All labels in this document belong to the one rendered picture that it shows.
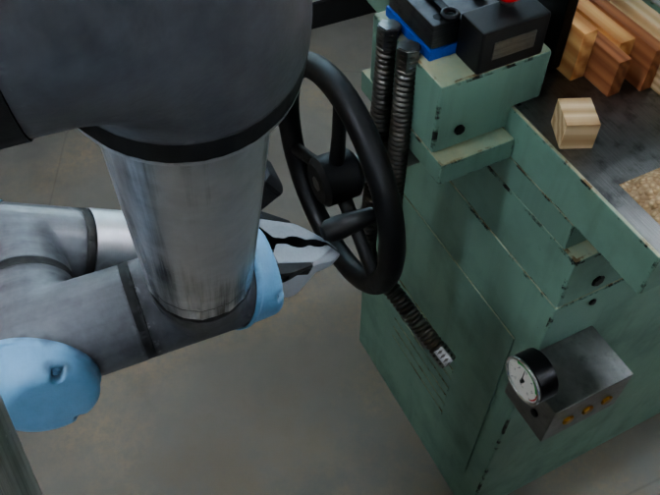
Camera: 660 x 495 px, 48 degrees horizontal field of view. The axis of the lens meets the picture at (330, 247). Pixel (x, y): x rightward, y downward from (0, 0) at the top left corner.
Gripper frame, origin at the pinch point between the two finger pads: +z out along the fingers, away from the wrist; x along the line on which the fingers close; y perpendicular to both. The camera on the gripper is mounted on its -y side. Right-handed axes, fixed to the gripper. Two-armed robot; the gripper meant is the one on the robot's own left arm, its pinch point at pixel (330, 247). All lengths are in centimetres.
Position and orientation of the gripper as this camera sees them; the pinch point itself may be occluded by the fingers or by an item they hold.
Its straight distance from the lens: 75.6
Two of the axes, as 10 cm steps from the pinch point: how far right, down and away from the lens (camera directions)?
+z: 8.2, 0.5, 5.7
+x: 3.8, 6.9, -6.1
